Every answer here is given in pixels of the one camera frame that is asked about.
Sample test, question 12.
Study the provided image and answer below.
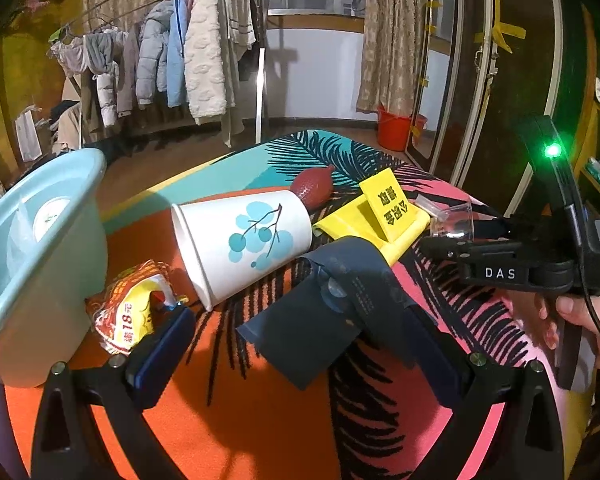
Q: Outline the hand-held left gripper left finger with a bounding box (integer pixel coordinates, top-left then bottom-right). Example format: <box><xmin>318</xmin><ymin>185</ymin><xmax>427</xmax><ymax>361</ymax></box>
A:
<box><xmin>30</xmin><ymin>304</ymin><xmax>197</xmax><ymax>480</ymax></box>

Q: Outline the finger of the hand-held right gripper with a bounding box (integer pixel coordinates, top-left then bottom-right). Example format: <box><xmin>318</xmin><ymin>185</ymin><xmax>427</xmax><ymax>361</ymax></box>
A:
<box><xmin>418</xmin><ymin>236</ymin><xmax>524</xmax><ymax>263</ymax></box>
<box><xmin>472</xmin><ymin>215</ymin><xmax>519</xmax><ymax>241</ymax></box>

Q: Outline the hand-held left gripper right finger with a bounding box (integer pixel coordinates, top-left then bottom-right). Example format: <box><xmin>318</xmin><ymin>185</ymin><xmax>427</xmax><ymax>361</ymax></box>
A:
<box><xmin>400</xmin><ymin>304</ymin><xmax>566</xmax><ymax>480</ymax></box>

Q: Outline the clear plastic cup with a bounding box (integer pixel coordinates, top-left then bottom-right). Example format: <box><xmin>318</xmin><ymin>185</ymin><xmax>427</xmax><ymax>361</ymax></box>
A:
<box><xmin>429</xmin><ymin>201</ymin><xmax>477</xmax><ymax>241</ymax></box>

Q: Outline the orange snack wrapper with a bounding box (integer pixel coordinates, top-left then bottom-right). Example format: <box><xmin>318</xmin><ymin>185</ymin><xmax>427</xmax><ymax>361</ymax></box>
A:
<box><xmin>85</xmin><ymin>259</ymin><xmax>191</xmax><ymax>358</ymax></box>

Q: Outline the white cup blue berry print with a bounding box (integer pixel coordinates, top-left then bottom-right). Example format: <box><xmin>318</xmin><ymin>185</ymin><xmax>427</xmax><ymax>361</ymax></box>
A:
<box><xmin>171</xmin><ymin>190</ymin><xmax>315</xmax><ymax>312</ymax></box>

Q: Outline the light blue plastic basin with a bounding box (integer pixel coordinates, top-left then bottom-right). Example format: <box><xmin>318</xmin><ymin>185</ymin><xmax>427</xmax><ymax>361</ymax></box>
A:
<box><xmin>0</xmin><ymin>147</ymin><xmax>108</xmax><ymax>388</ymax></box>

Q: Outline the person's right hand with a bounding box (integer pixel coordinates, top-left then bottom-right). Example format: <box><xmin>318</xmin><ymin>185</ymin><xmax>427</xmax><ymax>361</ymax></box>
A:
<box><xmin>536</xmin><ymin>291</ymin><xmax>600</xmax><ymax>376</ymax></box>

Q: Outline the colourful leaf print tablecloth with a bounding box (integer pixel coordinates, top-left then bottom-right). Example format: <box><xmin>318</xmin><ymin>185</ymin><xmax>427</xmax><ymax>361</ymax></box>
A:
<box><xmin>5</xmin><ymin>130</ymin><xmax>596</xmax><ymax>480</ymax></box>

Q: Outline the red plastic bucket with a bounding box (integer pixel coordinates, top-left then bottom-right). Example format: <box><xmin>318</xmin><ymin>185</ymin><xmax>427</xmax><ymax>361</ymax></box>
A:
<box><xmin>376</xmin><ymin>104</ymin><xmax>428</xmax><ymax>152</ymax></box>

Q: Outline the dark brown wardrobe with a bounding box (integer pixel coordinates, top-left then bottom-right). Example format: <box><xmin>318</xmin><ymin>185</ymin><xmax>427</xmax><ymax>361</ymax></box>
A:
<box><xmin>405</xmin><ymin>0</ymin><xmax>588</xmax><ymax>216</ymax></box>

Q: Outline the dark red oval toy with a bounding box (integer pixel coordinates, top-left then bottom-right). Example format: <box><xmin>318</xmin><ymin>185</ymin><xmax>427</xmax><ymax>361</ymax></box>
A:
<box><xmin>291</xmin><ymin>165</ymin><xmax>337</xmax><ymax>209</ymax></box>

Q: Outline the pile of clothes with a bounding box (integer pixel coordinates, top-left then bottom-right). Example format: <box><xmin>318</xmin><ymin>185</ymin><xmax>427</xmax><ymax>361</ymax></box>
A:
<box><xmin>50</xmin><ymin>100</ymin><xmax>88</xmax><ymax>156</ymax></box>

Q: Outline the metal clothes rack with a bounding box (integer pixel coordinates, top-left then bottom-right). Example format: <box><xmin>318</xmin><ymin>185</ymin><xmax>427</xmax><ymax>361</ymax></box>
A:
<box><xmin>50</xmin><ymin>0</ymin><xmax>276</xmax><ymax>146</ymax></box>

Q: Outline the white paper bag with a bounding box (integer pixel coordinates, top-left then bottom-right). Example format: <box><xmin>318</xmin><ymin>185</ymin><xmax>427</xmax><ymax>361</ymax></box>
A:
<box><xmin>15</xmin><ymin>107</ymin><xmax>43</xmax><ymax>163</ymax></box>

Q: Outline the white puffer jacket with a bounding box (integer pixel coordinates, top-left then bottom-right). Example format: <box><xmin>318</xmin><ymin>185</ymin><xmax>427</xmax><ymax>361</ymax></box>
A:
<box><xmin>95</xmin><ymin>72</ymin><xmax>118</xmax><ymax>128</ymax></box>

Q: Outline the taupe coat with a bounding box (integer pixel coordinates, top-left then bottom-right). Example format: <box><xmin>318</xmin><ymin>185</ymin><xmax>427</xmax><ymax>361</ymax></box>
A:
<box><xmin>115</xmin><ymin>22</ymin><xmax>143</xmax><ymax>118</ymax></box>

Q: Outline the light blue jacket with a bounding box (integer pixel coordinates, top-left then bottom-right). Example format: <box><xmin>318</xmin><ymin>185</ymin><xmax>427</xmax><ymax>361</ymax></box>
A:
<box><xmin>166</xmin><ymin>0</ymin><xmax>191</xmax><ymax>108</ymax></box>

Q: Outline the white fleece jacket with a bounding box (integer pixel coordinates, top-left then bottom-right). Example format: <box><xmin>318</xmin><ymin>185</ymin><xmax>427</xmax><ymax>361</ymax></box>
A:
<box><xmin>184</xmin><ymin>0</ymin><xmax>228</xmax><ymax>126</ymax></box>

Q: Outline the grey-blue puffer jacket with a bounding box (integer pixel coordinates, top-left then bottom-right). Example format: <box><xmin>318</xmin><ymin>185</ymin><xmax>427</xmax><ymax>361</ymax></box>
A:
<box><xmin>135</xmin><ymin>0</ymin><xmax>176</xmax><ymax>107</ymax></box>

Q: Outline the grey hoodie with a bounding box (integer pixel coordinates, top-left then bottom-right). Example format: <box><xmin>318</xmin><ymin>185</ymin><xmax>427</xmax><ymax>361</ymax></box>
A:
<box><xmin>82</xmin><ymin>32</ymin><xmax>118</xmax><ymax>76</ymax></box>

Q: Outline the pale pink top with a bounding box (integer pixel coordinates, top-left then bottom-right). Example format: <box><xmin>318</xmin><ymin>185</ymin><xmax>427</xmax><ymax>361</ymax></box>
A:
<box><xmin>50</xmin><ymin>35</ymin><xmax>88</xmax><ymax>78</ymax></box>

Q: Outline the beige striped cardigan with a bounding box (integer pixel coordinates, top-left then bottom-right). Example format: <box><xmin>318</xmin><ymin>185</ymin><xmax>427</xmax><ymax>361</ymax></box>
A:
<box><xmin>215</xmin><ymin>0</ymin><xmax>257</xmax><ymax>148</ymax></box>

